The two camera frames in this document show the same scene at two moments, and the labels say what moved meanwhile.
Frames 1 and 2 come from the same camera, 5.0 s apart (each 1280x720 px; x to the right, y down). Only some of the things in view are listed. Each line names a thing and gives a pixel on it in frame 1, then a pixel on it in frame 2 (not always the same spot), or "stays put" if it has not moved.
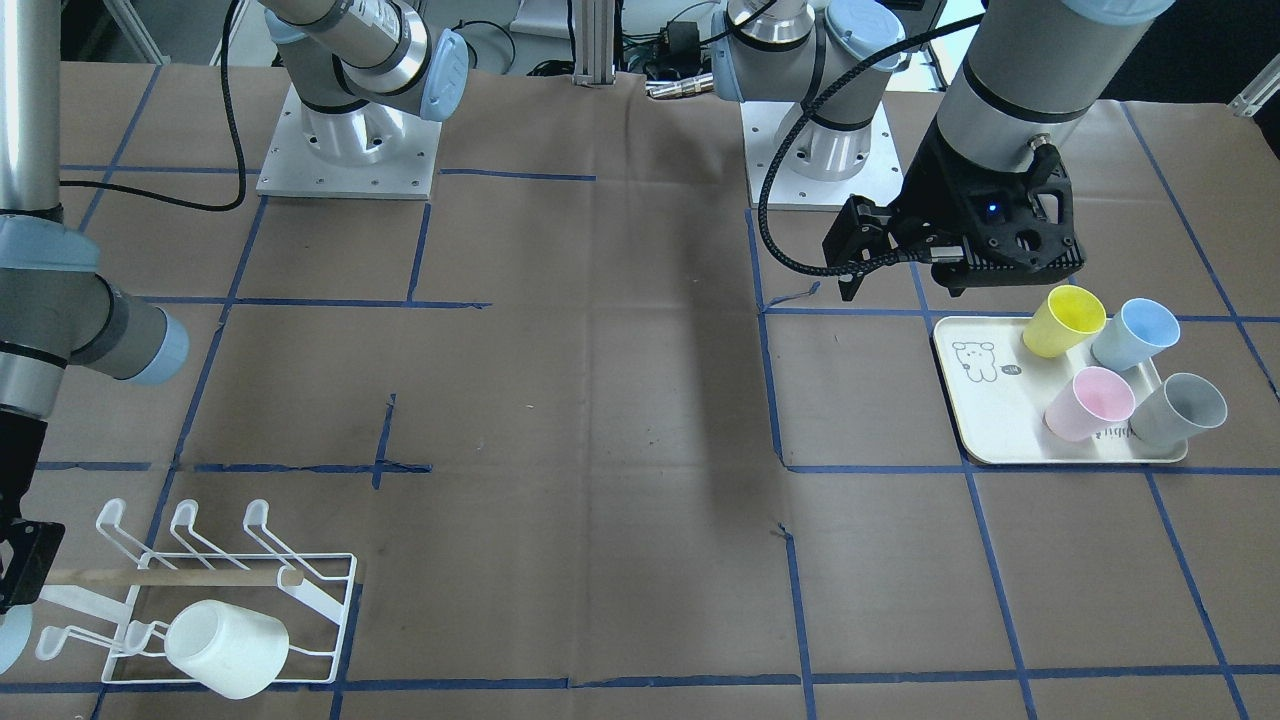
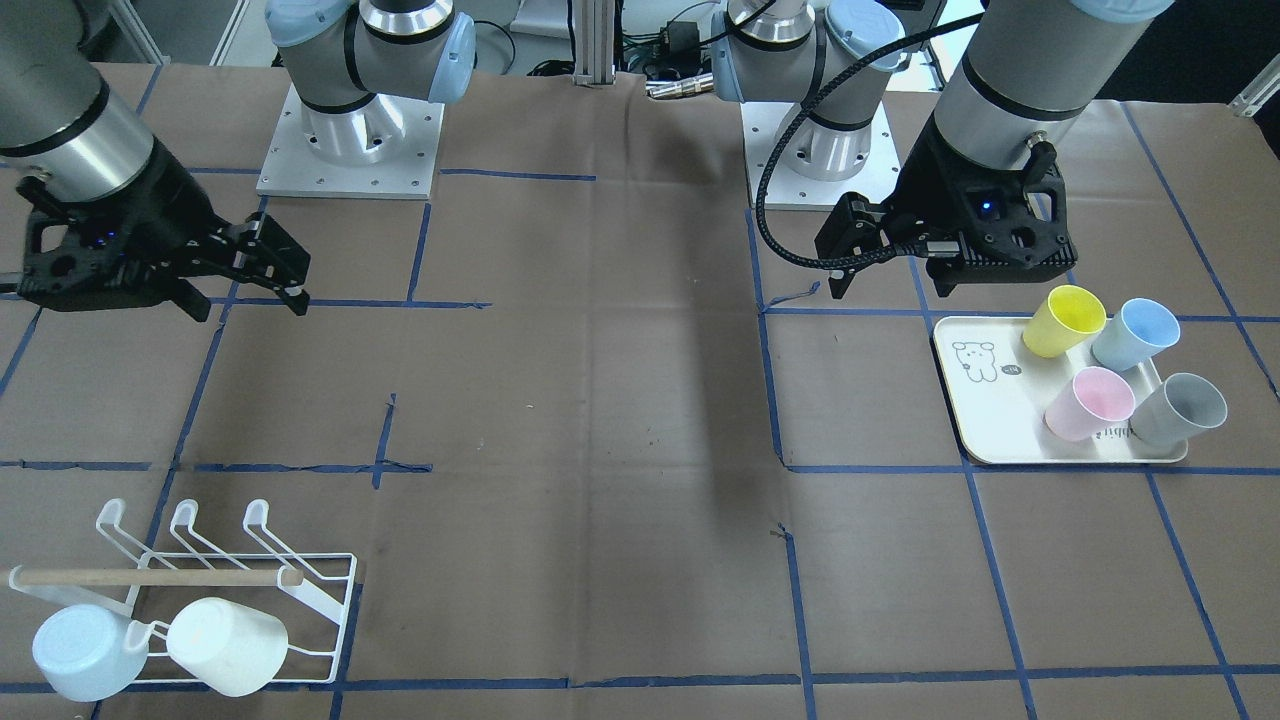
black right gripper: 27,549 to 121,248
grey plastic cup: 1179,410 stays put
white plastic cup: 235,653 stays put
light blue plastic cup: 15,626 to 90,653
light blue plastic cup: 1137,333 stays put
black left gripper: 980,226 stays put
